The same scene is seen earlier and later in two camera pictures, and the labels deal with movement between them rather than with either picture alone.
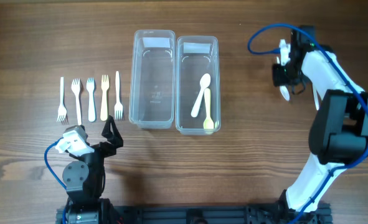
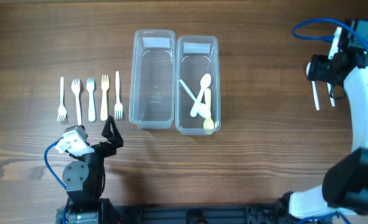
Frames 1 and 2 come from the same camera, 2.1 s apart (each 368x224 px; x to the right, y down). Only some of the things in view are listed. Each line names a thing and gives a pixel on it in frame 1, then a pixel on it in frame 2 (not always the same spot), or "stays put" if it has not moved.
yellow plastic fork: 104,84 stays put
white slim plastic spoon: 283,89 -> 202,109
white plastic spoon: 316,96 stays put
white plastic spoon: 205,81 stays put
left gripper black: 98,149 stays put
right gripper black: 287,72 -> 321,72
